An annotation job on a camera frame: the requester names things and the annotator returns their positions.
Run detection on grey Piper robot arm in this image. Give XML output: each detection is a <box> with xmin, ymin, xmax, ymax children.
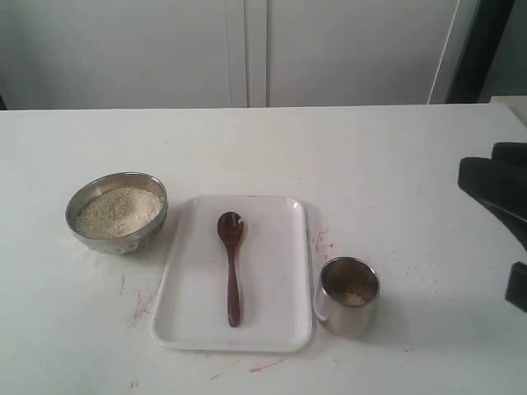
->
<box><xmin>457</xmin><ymin>142</ymin><xmax>526</xmax><ymax>247</ymax></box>

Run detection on steel bowl of rice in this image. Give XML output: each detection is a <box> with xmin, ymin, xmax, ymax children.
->
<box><xmin>65</xmin><ymin>172</ymin><xmax>168</xmax><ymax>255</ymax></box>

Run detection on white cabinet doors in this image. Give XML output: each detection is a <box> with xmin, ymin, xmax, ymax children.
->
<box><xmin>1</xmin><ymin>1</ymin><xmax>478</xmax><ymax>109</ymax></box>

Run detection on brown wooden spoon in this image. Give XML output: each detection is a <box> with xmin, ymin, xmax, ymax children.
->
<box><xmin>217</xmin><ymin>211</ymin><xmax>245</xmax><ymax>328</ymax></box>

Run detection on small steel cup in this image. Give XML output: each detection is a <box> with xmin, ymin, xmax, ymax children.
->
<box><xmin>313</xmin><ymin>256</ymin><xmax>380</xmax><ymax>338</ymax></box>

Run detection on white rectangular tray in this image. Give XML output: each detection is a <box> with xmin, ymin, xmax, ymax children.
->
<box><xmin>151</xmin><ymin>195</ymin><xmax>313</xmax><ymax>353</ymax></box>

